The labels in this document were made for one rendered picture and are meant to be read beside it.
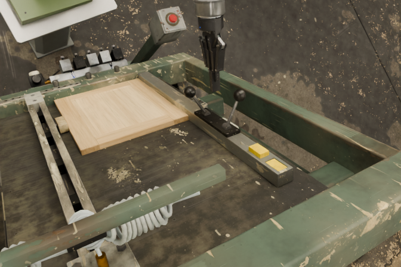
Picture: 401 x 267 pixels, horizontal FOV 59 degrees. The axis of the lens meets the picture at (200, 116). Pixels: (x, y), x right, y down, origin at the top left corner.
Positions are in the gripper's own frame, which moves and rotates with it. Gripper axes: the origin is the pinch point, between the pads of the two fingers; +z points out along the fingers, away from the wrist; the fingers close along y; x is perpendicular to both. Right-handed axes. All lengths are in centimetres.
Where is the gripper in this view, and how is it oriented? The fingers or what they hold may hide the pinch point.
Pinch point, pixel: (214, 80)
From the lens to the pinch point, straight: 113.9
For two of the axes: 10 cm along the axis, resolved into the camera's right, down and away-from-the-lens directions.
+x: -8.6, 2.9, -4.2
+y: -5.0, -3.5, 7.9
